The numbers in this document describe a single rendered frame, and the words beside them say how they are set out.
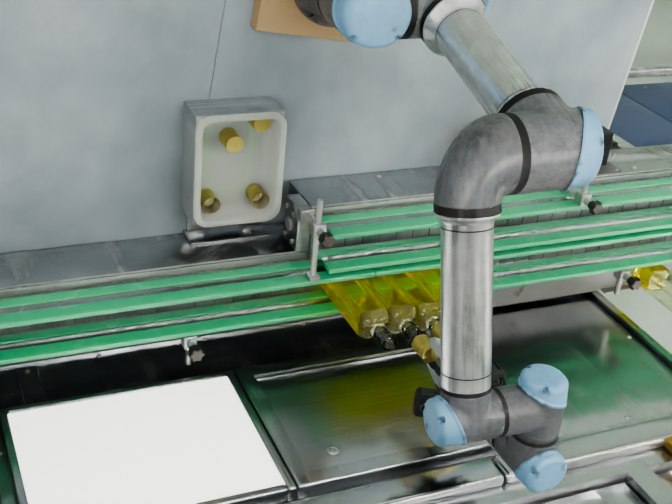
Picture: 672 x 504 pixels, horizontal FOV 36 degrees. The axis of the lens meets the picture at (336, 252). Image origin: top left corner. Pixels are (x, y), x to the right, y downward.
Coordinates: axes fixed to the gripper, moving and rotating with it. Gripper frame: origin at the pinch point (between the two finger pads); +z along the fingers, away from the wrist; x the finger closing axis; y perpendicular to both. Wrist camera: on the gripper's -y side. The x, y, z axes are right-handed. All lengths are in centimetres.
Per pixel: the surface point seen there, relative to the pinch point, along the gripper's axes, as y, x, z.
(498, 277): 30.4, -3.8, 25.1
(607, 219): 58, 5, 28
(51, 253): -59, 7, 41
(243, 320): -27.3, -2.6, 23.2
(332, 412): -16.6, -12.3, 3.7
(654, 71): 123, 11, 94
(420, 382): 3.6, -12.7, 7.3
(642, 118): 94, 12, 63
